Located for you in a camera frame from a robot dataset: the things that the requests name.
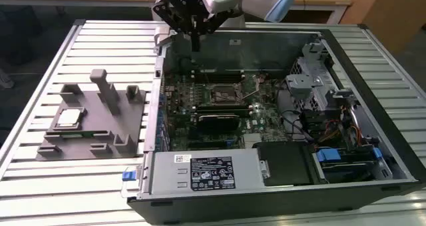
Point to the silver CPU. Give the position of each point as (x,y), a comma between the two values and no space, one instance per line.
(69,117)

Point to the CPU socket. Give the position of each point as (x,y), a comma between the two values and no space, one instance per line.
(225,93)

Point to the wooden desk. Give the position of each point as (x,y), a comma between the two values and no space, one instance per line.
(320,0)

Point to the metal disk bay cage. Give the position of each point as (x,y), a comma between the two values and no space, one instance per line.
(312,66)

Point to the black graphics card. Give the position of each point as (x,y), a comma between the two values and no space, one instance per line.
(218,125)

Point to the black office chair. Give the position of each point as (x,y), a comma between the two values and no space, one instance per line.
(21,31)

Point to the green motherboard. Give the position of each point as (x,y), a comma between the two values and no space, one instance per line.
(272,122)

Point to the black expansion slot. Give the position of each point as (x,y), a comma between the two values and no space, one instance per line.
(206,144)

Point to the blue expansion slot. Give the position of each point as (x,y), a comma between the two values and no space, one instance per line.
(230,143)

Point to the silver finned heatsink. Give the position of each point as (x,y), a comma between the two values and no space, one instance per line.
(254,140)

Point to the grey parts rack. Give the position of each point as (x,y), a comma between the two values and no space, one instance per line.
(99,141)

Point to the green RAM stick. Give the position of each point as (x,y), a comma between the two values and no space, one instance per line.
(71,135)

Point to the wooden cabinet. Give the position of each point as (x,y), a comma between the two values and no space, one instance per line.
(393,16)

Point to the silver power supply unit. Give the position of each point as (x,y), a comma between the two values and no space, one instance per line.
(166,178)

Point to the black plastic drive shroud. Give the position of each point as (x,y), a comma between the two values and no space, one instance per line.
(286,163)

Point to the blue case latch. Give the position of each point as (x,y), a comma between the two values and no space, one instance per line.
(129,176)

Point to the blue disk carrier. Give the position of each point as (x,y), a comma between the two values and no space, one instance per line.
(328,156)

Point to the blue drive latch tab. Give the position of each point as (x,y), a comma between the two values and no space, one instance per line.
(377,153)

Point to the black PC case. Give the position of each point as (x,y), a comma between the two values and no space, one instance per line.
(233,211)

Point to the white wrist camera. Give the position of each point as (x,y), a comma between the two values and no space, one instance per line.
(224,0)

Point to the silver metal bracket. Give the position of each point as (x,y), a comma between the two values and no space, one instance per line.
(300,86)

